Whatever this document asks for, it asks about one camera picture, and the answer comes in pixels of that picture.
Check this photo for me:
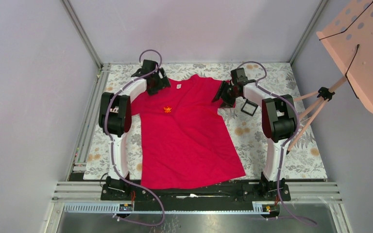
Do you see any floral patterned table mat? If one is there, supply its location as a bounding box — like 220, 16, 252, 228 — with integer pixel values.
77, 63, 327, 180

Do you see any silver slotted cable duct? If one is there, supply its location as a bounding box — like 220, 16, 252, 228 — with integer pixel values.
64, 200, 272, 215

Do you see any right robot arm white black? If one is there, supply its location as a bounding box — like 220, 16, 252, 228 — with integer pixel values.
213, 67, 299, 201

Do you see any red t-shirt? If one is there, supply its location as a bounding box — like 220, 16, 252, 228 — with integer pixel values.
132, 74, 245, 189

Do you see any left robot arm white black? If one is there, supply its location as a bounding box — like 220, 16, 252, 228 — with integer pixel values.
99, 60, 170, 200

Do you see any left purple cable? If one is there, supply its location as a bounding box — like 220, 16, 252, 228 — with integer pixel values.
104, 49, 166, 227

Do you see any black brooch box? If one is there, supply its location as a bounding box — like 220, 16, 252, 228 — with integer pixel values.
240, 99, 259, 117

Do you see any pink perforated music stand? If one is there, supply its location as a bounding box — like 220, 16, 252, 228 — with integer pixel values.
288, 0, 373, 151

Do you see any orange glitter brooch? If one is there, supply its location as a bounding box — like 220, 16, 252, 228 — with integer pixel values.
163, 106, 172, 114

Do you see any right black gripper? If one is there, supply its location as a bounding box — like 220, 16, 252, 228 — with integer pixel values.
211, 81, 240, 109

